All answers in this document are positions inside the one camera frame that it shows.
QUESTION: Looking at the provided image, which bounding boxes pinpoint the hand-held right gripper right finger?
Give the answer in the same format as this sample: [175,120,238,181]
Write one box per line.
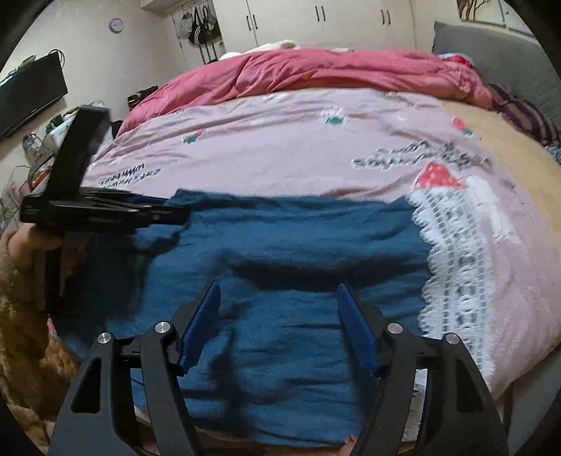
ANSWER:
[337,283,509,456]

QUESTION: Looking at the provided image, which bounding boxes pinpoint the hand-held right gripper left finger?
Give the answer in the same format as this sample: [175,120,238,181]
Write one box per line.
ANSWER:
[48,281,222,456]

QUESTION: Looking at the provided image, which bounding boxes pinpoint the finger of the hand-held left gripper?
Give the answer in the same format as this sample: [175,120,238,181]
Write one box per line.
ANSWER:
[130,196,192,227]

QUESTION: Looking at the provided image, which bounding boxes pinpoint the blue denim pants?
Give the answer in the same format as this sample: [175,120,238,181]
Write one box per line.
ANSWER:
[55,188,434,445]

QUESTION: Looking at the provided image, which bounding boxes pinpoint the person's left hand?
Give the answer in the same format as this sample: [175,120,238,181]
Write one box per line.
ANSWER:
[2,226,47,268]

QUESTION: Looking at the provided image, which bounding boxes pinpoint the black television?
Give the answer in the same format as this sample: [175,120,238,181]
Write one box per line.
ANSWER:
[0,55,68,139]

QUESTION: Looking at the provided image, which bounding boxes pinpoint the pink printed blanket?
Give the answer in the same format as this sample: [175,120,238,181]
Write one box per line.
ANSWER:
[81,90,557,395]

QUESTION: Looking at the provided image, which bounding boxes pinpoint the black hanging bags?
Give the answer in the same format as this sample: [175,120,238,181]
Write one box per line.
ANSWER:
[177,4,224,47]

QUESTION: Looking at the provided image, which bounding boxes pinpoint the cream plush cloth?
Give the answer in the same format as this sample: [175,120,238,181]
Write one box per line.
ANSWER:
[219,39,301,60]

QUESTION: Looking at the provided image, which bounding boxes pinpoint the red duvet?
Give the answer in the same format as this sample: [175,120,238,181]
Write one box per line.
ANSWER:
[116,48,494,136]

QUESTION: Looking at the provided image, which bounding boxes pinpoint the white wardrobe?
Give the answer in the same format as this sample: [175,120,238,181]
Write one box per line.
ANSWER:
[212,0,417,55]

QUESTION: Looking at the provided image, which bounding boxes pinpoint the beige bed sheet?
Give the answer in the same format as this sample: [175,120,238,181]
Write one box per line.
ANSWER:
[438,99,561,347]

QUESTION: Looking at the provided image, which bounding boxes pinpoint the purple striped pillow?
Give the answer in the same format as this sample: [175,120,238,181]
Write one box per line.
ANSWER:
[488,83,559,145]

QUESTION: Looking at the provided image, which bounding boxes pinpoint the red patterned pillow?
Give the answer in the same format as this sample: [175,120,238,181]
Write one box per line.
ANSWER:
[438,53,476,69]

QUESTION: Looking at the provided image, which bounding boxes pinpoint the grey quilted headboard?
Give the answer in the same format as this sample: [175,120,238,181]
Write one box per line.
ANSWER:
[432,20,561,145]

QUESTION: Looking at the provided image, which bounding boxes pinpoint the flower wall painting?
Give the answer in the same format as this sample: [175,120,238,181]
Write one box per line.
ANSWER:
[456,0,533,33]

